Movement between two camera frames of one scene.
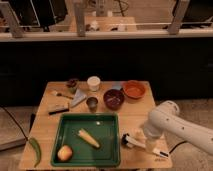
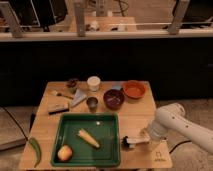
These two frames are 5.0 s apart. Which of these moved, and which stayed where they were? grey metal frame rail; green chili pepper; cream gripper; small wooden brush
Moved: cream gripper
Stayed: grey metal frame rail; green chili pepper; small wooden brush
